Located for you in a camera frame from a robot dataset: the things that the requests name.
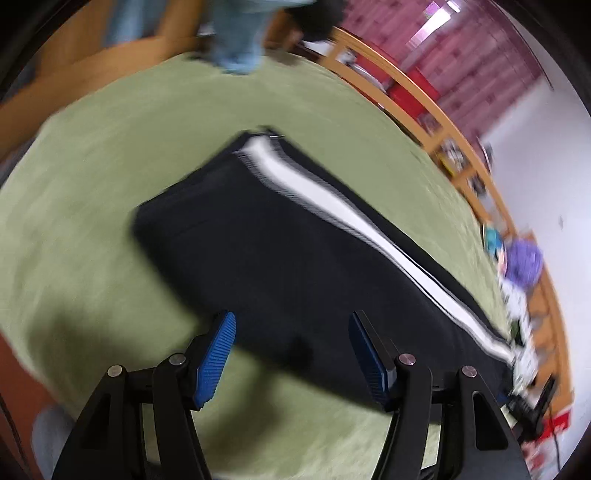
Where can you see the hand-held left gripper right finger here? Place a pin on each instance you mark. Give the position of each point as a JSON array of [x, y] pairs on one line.
[[369, 364]]

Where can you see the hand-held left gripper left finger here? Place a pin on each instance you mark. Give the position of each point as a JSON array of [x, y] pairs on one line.
[[214, 360]]

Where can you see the black pants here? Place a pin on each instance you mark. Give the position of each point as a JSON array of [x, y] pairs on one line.
[[277, 258]]

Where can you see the red object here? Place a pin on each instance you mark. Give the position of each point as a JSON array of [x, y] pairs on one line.
[[559, 422]]

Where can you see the white floral pillow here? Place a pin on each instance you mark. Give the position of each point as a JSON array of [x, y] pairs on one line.
[[519, 314]]

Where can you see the purple plush toy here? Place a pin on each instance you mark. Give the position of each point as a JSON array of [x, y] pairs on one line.
[[524, 263]]

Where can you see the green fleece blanket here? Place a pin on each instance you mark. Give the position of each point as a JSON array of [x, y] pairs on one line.
[[115, 207]]

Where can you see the grey clothing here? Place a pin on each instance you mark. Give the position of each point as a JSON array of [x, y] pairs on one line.
[[51, 443]]

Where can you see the red cabinet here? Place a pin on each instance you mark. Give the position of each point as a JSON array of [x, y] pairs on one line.
[[411, 92]]

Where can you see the maroon striped curtain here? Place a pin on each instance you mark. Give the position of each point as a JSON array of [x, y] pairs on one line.
[[489, 64], [383, 27]]

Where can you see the light blue fleece towel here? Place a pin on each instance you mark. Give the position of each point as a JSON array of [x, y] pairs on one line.
[[235, 32]]

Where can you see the black garment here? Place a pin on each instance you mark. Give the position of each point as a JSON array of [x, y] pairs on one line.
[[323, 18]]

